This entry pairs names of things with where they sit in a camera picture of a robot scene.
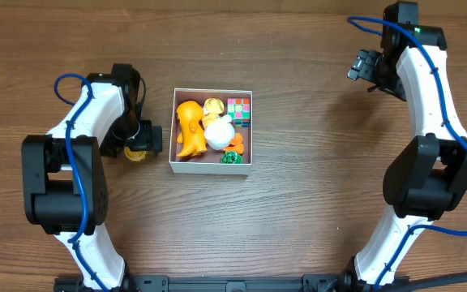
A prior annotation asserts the yellow ridged round cap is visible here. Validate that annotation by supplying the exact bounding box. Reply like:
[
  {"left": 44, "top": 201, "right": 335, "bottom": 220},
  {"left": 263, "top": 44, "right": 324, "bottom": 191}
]
[{"left": 124, "top": 147, "right": 147, "bottom": 162}]

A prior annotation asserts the orange dinosaur toy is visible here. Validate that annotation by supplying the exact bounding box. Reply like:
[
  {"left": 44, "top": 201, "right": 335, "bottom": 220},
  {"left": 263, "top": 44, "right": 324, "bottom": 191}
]
[{"left": 176, "top": 101, "right": 208, "bottom": 157}]

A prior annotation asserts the white duck plush toy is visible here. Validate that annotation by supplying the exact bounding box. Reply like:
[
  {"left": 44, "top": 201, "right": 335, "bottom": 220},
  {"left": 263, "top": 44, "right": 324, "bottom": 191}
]
[{"left": 201, "top": 98, "right": 245, "bottom": 155}]

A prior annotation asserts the green ridged round cap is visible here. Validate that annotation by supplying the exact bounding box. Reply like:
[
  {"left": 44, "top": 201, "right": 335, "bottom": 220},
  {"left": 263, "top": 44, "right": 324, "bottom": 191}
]
[{"left": 221, "top": 151, "right": 242, "bottom": 164}]

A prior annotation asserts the multicolour puzzle cube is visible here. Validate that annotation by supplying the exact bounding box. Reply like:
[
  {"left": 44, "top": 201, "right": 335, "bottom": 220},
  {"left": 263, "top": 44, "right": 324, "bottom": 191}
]
[{"left": 227, "top": 98, "right": 251, "bottom": 127}]

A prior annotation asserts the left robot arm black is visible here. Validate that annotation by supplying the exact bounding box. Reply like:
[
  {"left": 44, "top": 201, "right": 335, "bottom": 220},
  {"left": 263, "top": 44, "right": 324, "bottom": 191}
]
[{"left": 21, "top": 63, "right": 162, "bottom": 291}]

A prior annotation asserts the white box pink inside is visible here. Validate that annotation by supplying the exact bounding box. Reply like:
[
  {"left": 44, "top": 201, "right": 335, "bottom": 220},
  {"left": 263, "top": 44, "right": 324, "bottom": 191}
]
[{"left": 169, "top": 88, "right": 253, "bottom": 175}]

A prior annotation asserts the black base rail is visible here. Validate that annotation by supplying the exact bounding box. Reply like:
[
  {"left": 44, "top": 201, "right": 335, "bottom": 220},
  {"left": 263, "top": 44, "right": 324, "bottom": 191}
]
[{"left": 53, "top": 273, "right": 411, "bottom": 292}]

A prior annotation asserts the right blue cable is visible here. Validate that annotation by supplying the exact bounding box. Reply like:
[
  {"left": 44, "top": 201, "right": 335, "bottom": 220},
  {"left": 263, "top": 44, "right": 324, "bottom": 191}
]
[{"left": 346, "top": 15, "right": 467, "bottom": 291}]

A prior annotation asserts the thick black cable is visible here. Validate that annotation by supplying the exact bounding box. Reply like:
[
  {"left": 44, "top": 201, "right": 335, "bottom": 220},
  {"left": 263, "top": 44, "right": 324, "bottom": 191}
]
[{"left": 395, "top": 268, "right": 467, "bottom": 292}]

